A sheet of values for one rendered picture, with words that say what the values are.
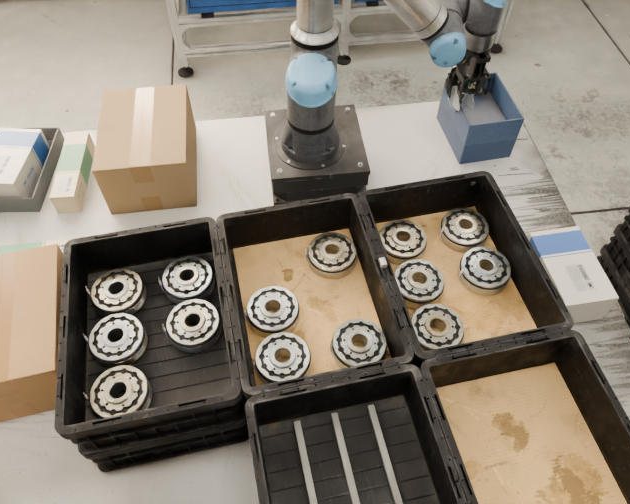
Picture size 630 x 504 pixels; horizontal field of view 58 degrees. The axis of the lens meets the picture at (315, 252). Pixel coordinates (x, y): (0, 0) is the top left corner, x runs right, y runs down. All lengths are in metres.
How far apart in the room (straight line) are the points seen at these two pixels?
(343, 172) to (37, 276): 0.73
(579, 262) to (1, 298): 1.22
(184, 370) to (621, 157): 2.32
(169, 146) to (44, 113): 1.73
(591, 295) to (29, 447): 1.19
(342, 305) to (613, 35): 2.88
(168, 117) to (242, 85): 1.52
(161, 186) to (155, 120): 0.18
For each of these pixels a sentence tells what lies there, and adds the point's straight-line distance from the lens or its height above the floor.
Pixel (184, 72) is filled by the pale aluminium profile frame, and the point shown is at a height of 0.02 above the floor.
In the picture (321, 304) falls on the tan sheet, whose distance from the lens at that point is 1.15.
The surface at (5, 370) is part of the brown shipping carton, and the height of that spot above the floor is 0.86.
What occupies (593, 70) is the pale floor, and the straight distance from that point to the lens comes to 3.43.
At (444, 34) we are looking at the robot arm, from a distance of 1.26.
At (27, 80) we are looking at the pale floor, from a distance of 3.37.
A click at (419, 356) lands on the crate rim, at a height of 0.93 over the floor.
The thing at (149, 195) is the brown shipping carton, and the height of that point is 0.76.
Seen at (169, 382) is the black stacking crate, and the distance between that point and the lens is 1.11.
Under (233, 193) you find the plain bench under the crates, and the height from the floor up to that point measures 0.70.
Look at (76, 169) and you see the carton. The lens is 1.61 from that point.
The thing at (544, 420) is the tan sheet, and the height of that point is 0.83.
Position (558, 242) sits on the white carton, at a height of 0.79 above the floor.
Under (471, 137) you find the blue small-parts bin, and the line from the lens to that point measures 1.57.
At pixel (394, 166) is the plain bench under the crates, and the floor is 0.70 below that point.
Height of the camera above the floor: 1.82
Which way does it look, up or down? 54 degrees down
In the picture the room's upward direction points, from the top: straight up
